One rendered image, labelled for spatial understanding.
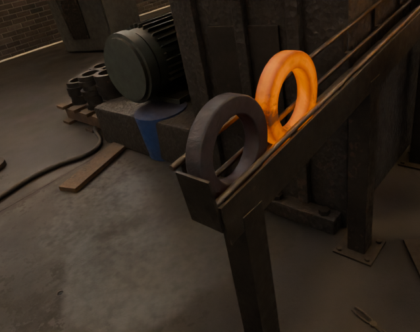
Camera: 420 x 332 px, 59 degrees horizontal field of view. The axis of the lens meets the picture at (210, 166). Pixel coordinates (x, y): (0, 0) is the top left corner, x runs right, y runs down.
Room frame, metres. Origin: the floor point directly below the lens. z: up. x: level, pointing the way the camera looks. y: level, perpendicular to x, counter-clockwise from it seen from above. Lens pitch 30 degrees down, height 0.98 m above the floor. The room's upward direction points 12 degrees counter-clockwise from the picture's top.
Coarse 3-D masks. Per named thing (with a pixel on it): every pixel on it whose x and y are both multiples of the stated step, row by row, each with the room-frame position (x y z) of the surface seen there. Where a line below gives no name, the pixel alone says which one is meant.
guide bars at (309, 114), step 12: (348, 72) 0.83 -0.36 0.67; (336, 84) 0.78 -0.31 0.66; (324, 96) 0.74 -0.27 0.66; (312, 108) 0.70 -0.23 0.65; (300, 120) 0.67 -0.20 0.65; (288, 132) 0.64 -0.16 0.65; (276, 144) 0.61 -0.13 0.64; (264, 156) 0.58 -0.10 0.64; (252, 168) 0.55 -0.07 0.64; (240, 180) 0.53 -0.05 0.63; (228, 192) 0.51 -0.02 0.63
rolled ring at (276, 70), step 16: (272, 64) 0.67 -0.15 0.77; (288, 64) 0.67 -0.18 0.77; (304, 64) 0.71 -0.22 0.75; (272, 80) 0.64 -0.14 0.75; (304, 80) 0.73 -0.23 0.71; (256, 96) 0.65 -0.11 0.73; (272, 96) 0.63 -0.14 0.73; (304, 96) 0.73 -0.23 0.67; (272, 112) 0.63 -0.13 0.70; (304, 112) 0.71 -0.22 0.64; (272, 128) 0.62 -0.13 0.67; (288, 128) 0.68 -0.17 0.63
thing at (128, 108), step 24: (144, 24) 2.11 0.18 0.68; (168, 24) 2.13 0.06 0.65; (120, 48) 1.98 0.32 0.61; (144, 48) 1.92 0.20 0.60; (168, 48) 2.00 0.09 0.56; (120, 72) 2.03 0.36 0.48; (144, 72) 1.87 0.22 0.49; (168, 72) 1.97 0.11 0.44; (144, 96) 1.93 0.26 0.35; (168, 96) 2.04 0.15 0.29; (120, 120) 2.05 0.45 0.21; (168, 120) 1.80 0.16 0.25; (192, 120) 1.73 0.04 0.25; (144, 144) 1.93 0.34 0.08; (168, 144) 1.77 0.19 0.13
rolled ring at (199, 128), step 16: (224, 96) 0.57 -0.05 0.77; (240, 96) 0.58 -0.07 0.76; (208, 112) 0.54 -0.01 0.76; (224, 112) 0.55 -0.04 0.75; (240, 112) 0.57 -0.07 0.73; (256, 112) 0.60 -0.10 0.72; (192, 128) 0.53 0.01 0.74; (208, 128) 0.52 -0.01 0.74; (256, 128) 0.60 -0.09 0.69; (192, 144) 0.52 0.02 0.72; (208, 144) 0.52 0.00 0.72; (256, 144) 0.60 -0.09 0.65; (192, 160) 0.51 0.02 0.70; (208, 160) 0.51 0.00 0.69; (240, 160) 0.60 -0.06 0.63; (256, 160) 0.59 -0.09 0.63; (208, 176) 0.51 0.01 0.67
